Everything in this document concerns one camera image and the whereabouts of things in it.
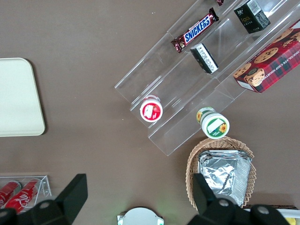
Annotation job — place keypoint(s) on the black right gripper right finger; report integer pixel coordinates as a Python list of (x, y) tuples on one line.
[(211, 211)]

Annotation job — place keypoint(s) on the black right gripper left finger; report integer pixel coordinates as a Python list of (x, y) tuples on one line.
[(61, 206)]

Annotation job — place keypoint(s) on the woven wicker basket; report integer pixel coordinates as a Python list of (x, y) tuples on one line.
[(191, 164)]

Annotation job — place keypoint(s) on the cream plastic tray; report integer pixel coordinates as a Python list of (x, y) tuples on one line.
[(16, 98)]

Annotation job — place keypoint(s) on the clear acrylic can holder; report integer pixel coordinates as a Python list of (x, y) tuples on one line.
[(45, 185)]

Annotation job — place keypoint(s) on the red cola can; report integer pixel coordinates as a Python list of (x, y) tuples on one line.
[(8, 189), (23, 195)]

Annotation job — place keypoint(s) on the dark brown board edge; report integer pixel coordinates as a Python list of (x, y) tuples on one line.
[(281, 207)]

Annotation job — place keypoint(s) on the white round device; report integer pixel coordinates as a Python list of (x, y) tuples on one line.
[(140, 216)]

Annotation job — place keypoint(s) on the white and yellow object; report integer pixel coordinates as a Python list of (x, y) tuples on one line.
[(293, 216)]

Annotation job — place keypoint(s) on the green lid sunflower cup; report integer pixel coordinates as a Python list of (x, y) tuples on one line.
[(215, 125)]

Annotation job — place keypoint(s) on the red lid yogurt cup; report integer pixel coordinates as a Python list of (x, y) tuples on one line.
[(151, 111)]

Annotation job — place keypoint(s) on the clear acrylic tiered shelf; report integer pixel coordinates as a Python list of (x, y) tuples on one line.
[(178, 82)]

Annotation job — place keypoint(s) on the small black box white label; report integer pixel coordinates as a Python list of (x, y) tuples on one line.
[(205, 58)]

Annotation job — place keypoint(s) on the red tartan cookie box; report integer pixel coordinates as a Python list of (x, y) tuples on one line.
[(269, 63)]

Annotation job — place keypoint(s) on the Snickers chocolate bar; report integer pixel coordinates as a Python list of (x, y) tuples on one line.
[(197, 29)]

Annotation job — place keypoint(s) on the large black carton box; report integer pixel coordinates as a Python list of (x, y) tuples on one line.
[(250, 18)]

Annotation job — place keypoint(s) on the brown wrapped candy bar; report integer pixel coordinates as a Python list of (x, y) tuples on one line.
[(220, 2)]

